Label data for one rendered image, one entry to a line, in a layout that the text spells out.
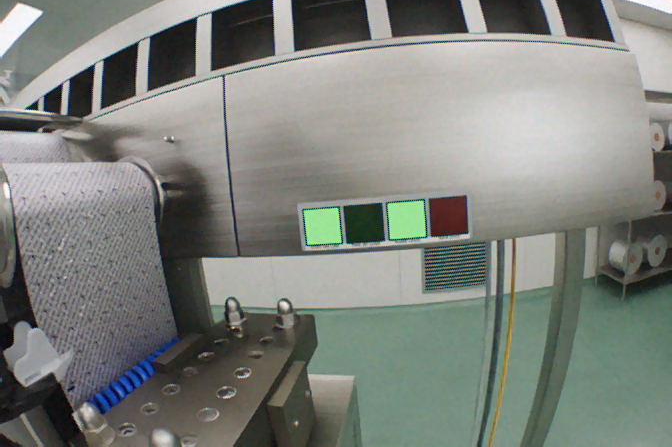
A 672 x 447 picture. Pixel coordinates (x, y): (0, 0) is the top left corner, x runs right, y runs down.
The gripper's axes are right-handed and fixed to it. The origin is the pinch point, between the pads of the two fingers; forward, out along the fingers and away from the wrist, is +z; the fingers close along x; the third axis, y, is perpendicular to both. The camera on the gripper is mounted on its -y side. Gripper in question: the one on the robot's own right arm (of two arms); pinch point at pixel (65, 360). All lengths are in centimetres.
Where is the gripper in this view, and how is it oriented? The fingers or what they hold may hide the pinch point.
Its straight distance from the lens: 41.5
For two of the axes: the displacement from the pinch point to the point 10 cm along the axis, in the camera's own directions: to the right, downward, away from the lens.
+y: -1.0, -9.9, -0.5
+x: -9.8, 0.9, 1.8
